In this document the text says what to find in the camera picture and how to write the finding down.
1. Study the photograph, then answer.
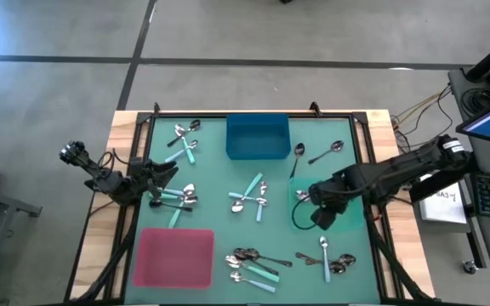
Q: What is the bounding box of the white paper sheet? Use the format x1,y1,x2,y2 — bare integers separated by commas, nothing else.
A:
418,173,468,225

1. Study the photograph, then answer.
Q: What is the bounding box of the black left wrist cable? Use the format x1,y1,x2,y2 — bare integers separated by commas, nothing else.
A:
97,148,129,171

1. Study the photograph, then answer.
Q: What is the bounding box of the coiled black cable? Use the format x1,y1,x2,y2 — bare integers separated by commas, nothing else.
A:
459,87,490,115

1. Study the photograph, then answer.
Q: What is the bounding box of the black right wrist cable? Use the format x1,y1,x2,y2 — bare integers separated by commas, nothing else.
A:
290,197,321,231

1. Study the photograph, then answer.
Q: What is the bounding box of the translucent teal plastic bin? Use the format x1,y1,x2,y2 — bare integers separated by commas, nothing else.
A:
287,176,365,233

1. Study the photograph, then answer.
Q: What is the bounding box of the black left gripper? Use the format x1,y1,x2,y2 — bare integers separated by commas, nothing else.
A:
126,156,179,195

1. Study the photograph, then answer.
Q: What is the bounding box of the grey side table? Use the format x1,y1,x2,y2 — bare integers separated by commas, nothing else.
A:
0,182,43,306

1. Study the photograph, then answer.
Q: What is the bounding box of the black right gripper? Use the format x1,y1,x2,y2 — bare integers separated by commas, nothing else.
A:
307,169,350,231

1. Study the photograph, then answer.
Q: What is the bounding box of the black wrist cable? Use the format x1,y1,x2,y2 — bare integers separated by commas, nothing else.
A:
97,148,129,171
290,197,321,231

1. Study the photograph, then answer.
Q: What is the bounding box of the black metal table frame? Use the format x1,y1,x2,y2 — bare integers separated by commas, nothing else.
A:
64,101,436,306

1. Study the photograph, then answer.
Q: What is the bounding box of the blue plastic bin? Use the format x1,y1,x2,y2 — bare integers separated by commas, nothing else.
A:
225,113,292,162

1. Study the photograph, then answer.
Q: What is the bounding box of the caster wheel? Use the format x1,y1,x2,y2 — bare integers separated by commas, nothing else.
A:
461,259,480,275

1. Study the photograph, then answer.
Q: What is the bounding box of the pink plastic bin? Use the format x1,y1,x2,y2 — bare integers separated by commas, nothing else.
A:
132,227,215,290

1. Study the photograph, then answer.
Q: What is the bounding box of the coloured cable bundle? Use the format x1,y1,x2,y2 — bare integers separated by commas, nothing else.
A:
390,83,453,155

